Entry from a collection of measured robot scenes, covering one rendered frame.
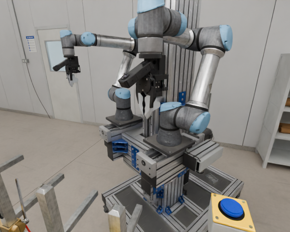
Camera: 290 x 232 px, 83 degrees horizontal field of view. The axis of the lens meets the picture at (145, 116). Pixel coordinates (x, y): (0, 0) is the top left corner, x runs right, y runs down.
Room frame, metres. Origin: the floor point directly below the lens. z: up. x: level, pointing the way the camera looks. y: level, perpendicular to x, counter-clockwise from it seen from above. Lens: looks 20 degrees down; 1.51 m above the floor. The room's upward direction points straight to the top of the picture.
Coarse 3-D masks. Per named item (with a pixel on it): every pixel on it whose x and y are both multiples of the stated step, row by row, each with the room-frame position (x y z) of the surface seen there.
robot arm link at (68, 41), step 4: (60, 32) 1.16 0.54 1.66; (64, 32) 1.15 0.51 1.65; (68, 32) 1.16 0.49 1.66; (60, 36) 1.16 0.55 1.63; (64, 36) 1.15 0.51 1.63; (68, 36) 1.16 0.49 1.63; (72, 36) 1.18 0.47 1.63; (64, 40) 1.15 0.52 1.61; (68, 40) 1.16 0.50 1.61; (72, 40) 1.17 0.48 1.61; (64, 44) 1.15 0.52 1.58; (68, 44) 1.16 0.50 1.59; (72, 44) 1.18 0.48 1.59; (72, 48) 1.22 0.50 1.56
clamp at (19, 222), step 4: (0, 220) 0.48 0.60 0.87; (20, 220) 0.49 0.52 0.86; (0, 224) 0.47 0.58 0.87; (12, 224) 0.47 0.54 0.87; (16, 224) 0.47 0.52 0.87; (20, 224) 0.47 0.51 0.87; (24, 224) 0.48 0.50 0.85; (0, 228) 0.46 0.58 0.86; (4, 228) 0.45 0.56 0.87; (8, 228) 0.45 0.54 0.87; (12, 228) 0.45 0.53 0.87; (16, 228) 0.45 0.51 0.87; (20, 228) 0.47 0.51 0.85; (24, 228) 0.48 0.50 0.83
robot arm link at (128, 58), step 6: (126, 54) 1.40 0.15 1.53; (132, 54) 1.39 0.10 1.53; (126, 60) 1.39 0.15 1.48; (132, 60) 1.42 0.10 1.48; (120, 66) 1.40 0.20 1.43; (126, 66) 1.38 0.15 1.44; (120, 72) 1.37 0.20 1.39; (126, 72) 1.38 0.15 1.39; (114, 84) 1.35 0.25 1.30; (114, 90) 1.32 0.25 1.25; (108, 96) 1.37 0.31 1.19
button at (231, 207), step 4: (224, 200) 0.25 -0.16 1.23; (228, 200) 0.25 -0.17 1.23; (232, 200) 0.25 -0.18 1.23; (220, 204) 0.25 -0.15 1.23; (224, 204) 0.24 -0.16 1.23; (228, 204) 0.24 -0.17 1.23; (232, 204) 0.24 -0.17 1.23; (236, 204) 0.24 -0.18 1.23; (224, 208) 0.24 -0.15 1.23; (228, 208) 0.24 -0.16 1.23; (232, 208) 0.24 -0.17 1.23; (236, 208) 0.24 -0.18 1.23; (240, 208) 0.24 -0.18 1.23; (228, 212) 0.23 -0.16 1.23; (232, 212) 0.23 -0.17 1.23; (236, 212) 0.23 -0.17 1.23; (240, 212) 0.23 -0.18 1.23; (232, 216) 0.22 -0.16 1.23; (236, 216) 0.22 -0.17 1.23; (240, 216) 0.22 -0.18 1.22
